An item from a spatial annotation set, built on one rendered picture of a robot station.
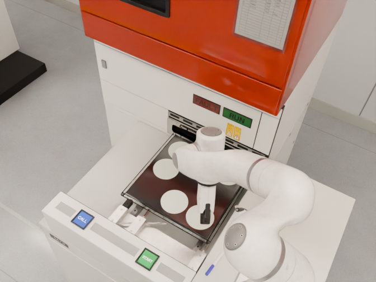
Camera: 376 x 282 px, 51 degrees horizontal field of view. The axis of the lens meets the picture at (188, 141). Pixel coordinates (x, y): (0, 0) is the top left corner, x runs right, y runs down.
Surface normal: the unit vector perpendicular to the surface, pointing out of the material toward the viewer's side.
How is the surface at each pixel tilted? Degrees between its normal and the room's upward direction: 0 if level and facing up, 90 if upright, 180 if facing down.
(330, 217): 0
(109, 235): 0
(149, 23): 90
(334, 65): 90
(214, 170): 60
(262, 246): 34
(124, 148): 0
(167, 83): 90
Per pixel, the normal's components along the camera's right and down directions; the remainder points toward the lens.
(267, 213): -0.01, -0.96
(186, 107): -0.52, 0.63
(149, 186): 0.04, -0.65
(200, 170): -0.44, 0.28
